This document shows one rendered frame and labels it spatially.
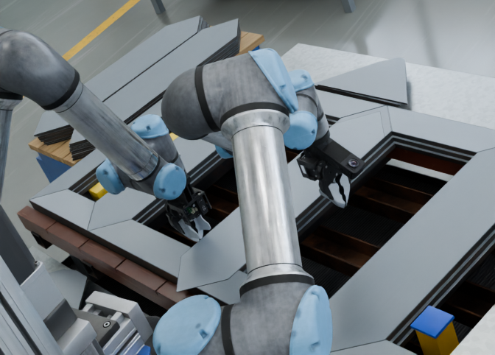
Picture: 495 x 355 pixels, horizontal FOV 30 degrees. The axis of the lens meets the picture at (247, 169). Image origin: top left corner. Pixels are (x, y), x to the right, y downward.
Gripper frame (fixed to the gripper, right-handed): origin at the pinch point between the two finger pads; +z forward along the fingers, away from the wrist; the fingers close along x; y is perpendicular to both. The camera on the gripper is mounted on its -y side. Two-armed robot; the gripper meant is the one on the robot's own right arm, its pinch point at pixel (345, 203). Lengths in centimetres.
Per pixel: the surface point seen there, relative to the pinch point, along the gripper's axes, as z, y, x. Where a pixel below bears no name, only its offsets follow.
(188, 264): 0.7, 22.7, 32.6
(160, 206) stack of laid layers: 3, 53, 19
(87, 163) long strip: 1, 92, 17
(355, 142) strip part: 0.7, 15.1, -20.8
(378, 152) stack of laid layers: 2.6, 8.3, -21.5
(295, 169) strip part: 0.8, 23.4, -6.1
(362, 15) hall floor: 86, 193, -194
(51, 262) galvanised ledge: 18, 89, 43
